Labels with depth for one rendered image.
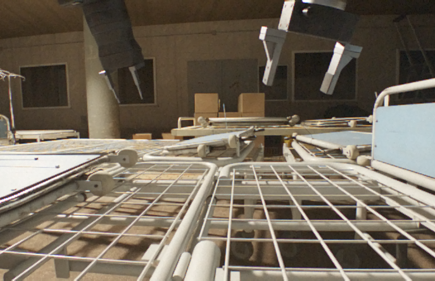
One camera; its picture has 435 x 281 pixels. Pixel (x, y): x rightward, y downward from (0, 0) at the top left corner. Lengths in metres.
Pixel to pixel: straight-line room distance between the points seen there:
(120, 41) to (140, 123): 6.51
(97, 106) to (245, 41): 4.04
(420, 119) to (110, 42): 0.79
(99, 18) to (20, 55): 8.98
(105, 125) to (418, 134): 4.70
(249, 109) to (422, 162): 3.36
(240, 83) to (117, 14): 5.98
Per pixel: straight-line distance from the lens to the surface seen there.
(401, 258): 0.85
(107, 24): 0.47
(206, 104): 3.94
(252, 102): 4.00
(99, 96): 4.97
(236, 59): 6.51
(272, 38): 0.46
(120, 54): 0.48
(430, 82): 0.81
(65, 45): 8.45
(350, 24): 0.51
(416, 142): 0.84
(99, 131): 4.97
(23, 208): 0.57
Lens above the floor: 0.69
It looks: 5 degrees down
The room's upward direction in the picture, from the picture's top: 1 degrees counter-clockwise
